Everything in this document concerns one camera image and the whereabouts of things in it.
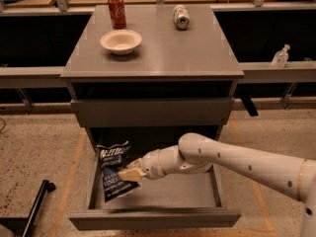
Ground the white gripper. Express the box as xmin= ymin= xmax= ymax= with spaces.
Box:
xmin=118 ymin=150 xmax=163 ymax=182

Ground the blue chip bag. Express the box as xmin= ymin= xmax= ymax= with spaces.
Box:
xmin=97 ymin=141 xmax=139 ymax=202

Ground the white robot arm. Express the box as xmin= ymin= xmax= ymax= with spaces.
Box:
xmin=118 ymin=132 xmax=316 ymax=237

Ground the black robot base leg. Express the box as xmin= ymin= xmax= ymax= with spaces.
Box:
xmin=0 ymin=180 xmax=56 ymax=237

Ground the open grey middle drawer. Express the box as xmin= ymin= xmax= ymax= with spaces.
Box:
xmin=68 ymin=125 xmax=242 ymax=231

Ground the closed grey top drawer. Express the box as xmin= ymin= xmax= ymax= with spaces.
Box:
xmin=71 ymin=98 xmax=234 ymax=127

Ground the grey drawer cabinet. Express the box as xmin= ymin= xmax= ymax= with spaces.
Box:
xmin=60 ymin=3 xmax=245 ymax=156

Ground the white paper bowl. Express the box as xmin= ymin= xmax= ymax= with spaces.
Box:
xmin=100 ymin=30 xmax=142 ymax=55

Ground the crushed white soda can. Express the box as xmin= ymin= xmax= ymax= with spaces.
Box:
xmin=173 ymin=5 xmax=190 ymax=30

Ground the red cola can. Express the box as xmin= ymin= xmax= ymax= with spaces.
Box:
xmin=108 ymin=0 xmax=126 ymax=29

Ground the clear sanitizer pump bottle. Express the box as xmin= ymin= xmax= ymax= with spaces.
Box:
xmin=272 ymin=44 xmax=290 ymax=68

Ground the grey metal rail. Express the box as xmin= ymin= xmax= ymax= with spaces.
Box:
xmin=0 ymin=66 xmax=66 ymax=89

